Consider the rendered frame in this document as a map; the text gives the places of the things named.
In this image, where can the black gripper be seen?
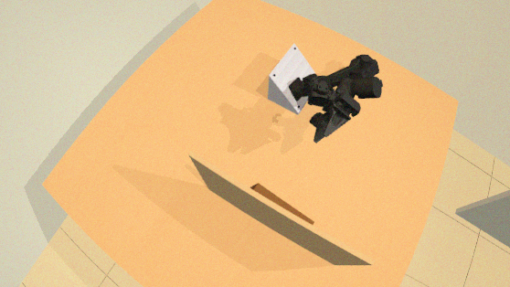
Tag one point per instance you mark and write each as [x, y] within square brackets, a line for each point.
[336, 115]

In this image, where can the brown picture frame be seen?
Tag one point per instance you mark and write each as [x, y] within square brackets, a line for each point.
[272, 197]

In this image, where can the tan flat rectangular board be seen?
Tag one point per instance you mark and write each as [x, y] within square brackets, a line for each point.
[277, 218]

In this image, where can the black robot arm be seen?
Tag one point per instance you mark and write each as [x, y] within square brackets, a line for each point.
[357, 79]

